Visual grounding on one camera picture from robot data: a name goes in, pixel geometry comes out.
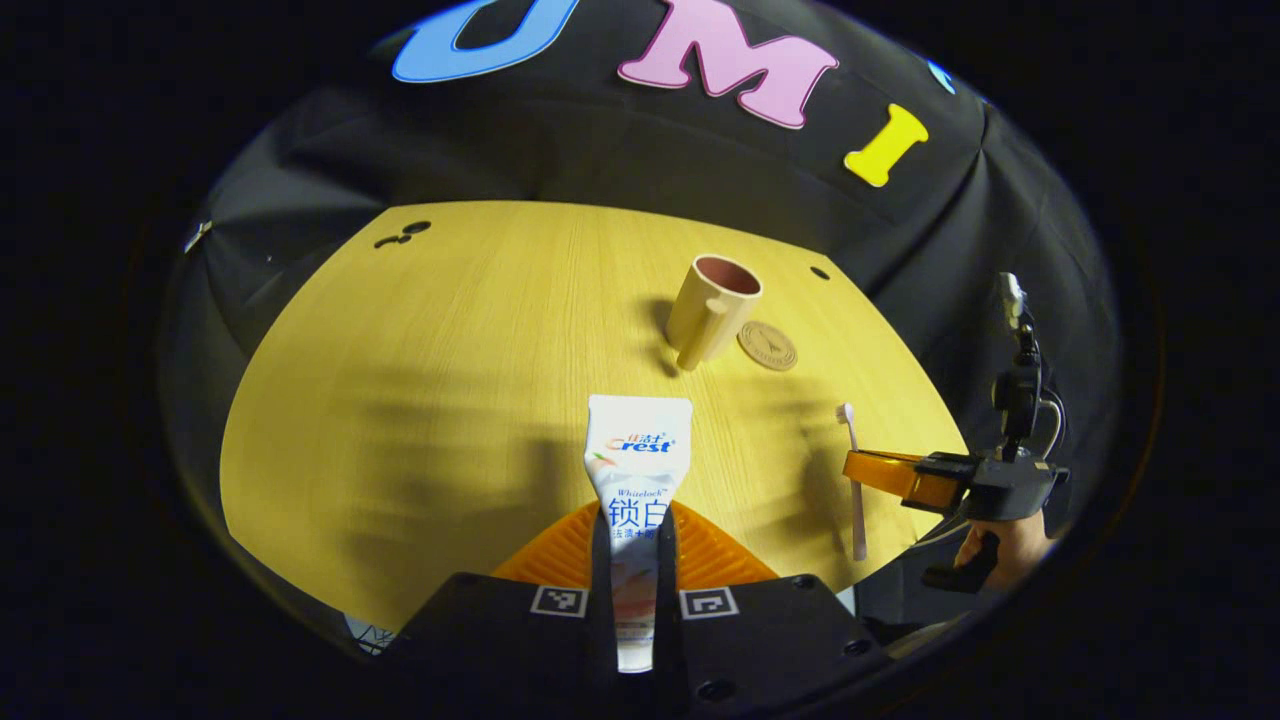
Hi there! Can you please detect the black backdrop cloth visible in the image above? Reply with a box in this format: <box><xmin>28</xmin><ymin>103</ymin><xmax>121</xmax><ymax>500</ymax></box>
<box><xmin>160</xmin><ymin>0</ymin><xmax>1121</xmax><ymax>601</ymax></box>

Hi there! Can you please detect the white toothpaste tube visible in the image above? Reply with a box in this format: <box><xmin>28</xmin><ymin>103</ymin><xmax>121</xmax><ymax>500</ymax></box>
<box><xmin>583</xmin><ymin>393</ymin><xmax>694</xmax><ymax>674</ymax></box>

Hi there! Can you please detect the round brown coaster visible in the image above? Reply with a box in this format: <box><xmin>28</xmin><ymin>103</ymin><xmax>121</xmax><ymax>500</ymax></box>
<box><xmin>737</xmin><ymin>320</ymin><xmax>799</xmax><ymax>372</ymax></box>

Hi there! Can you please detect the white toothbrush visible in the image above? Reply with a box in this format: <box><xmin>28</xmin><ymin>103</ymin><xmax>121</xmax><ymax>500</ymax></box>
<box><xmin>836</xmin><ymin>402</ymin><xmax>869</xmax><ymax>562</ymax></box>

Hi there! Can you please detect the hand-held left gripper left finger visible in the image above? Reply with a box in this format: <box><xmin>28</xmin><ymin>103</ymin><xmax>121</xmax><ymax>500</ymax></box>
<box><xmin>385</xmin><ymin>498</ymin><xmax>615</xmax><ymax>703</ymax></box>

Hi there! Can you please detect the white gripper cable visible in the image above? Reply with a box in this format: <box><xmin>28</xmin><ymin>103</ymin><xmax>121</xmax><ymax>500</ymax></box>
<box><xmin>1038</xmin><ymin>395</ymin><xmax>1068</xmax><ymax>463</ymax></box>

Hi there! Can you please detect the beige cup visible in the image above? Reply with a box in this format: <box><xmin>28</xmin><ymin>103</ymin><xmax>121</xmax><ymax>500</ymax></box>
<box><xmin>665</xmin><ymin>255</ymin><xmax>763</xmax><ymax>373</ymax></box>

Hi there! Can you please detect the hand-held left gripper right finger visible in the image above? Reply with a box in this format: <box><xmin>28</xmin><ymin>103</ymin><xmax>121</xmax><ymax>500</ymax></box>
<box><xmin>655</xmin><ymin>498</ymin><xmax>893</xmax><ymax>707</ymax></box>

